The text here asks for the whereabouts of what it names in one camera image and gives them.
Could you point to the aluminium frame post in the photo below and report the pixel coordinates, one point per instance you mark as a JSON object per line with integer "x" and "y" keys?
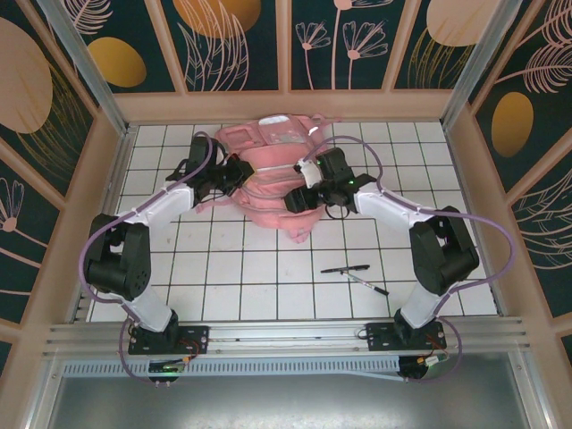
{"x": 478, "y": 62}
{"x": 89, "y": 71}

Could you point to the aluminium mounting rail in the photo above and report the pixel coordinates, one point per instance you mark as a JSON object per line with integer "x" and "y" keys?
{"x": 290, "y": 335}

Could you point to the grey metal panel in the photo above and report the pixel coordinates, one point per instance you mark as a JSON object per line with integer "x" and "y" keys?
{"x": 290, "y": 402}

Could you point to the pink school backpack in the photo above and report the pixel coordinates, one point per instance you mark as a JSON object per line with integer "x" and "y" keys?
{"x": 268, "y": 196}

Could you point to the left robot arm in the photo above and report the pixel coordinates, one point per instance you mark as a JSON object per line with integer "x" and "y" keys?
{"x": 116, "y": 259}

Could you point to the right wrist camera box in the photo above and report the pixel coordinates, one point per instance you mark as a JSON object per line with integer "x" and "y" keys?
{"x": 308, "y": 172}

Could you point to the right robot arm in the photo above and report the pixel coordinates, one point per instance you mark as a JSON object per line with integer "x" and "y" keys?
{"x": 442, "y": 254}

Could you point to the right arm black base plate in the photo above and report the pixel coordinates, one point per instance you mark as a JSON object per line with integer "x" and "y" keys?
{"x": 380, "y": 337}

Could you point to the pen with clear barrel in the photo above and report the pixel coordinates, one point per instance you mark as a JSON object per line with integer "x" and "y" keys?
{"x": 366, "y": 283}

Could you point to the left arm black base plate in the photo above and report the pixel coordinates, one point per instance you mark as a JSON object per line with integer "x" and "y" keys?
{"x": 196, "y": 339}

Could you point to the black pen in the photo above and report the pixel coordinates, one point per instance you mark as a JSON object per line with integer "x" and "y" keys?
{"x": 348, "y": 268}

